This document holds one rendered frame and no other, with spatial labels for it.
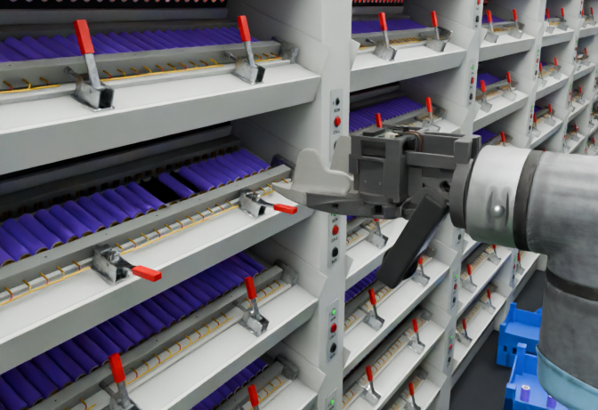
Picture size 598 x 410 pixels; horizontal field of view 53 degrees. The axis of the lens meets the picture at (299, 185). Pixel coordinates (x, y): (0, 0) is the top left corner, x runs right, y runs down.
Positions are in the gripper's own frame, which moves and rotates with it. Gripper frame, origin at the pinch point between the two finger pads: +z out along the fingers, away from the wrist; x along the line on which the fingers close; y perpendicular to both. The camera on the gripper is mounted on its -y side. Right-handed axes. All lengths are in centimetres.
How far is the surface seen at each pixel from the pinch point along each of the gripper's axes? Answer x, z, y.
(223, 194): -10.4, 20.5, -6.7
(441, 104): -100, 22, -6
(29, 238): 17.8, 25.2, -5.2
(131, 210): 3.7, 24.3, -5.7
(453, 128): -96, 17, -11
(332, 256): -34.0, 16.3, -24.2
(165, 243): 2.9, 19.4, -9.7
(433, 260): -98, 21, -49
